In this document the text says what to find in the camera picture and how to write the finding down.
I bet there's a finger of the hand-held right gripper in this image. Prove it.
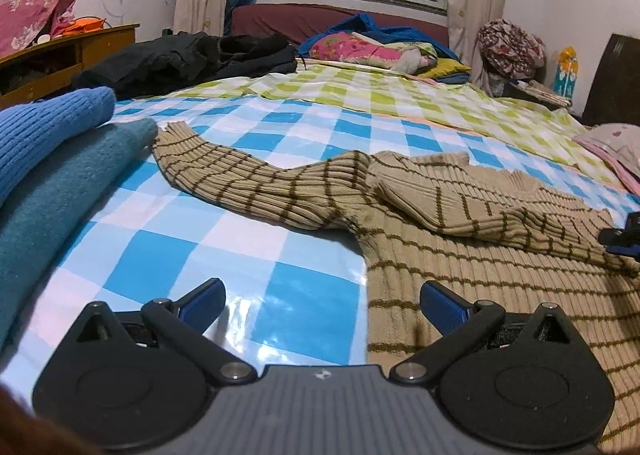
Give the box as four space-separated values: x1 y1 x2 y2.
598 211 640 256

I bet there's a pink floral blanket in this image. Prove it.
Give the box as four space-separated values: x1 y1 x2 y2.
0 0 79 58

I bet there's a stack of papers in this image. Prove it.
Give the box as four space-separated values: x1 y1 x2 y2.
520 80 574 108

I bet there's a green checked bed sheet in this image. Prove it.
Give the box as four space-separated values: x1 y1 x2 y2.
162 57 623 186

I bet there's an orange cloth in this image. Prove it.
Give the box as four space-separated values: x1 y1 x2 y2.
61 17 107 34

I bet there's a blue cloth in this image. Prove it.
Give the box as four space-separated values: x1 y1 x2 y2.
298 14 461 60

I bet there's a blue checked plastic sheet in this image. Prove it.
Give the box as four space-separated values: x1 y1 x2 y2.
0 94 640 388

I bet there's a blue knit sweater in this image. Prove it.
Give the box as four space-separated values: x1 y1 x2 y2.
0 86 117 206

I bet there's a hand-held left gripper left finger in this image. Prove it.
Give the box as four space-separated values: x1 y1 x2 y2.
75 277 257 384

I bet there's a black clothes pile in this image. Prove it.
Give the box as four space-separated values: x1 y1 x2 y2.
71 31 299 98

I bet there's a yellow pillow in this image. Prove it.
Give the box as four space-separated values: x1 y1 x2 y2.
419 58 473 80

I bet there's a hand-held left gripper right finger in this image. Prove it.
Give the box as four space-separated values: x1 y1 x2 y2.
389 280 577 384

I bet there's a teal knit sweater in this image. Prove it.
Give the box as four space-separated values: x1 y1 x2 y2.
0 118 160 351

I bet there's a pink floral quilt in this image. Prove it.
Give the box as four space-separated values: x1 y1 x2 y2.
308 33 438 70

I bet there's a beige striped knit sweater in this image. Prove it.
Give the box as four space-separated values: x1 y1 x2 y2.
151 121 640 455

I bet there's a white dotted pillow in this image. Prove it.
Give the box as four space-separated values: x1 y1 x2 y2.
573 123 640 160

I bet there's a pink pillow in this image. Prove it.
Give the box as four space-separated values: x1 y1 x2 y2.
600 149 640 196

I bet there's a floral cloth bundle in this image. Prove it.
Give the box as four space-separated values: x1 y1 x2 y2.
476 20 547 82

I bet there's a yellow and blue packet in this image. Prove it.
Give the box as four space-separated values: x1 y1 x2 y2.
551 46 579 100

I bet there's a dark wooden headboard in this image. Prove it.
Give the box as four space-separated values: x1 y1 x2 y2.
581 34 640 128

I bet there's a maroon sofa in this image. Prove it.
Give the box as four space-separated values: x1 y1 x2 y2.
231 4 450 50

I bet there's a wooden desk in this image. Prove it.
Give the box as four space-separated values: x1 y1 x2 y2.
0 23 141 109

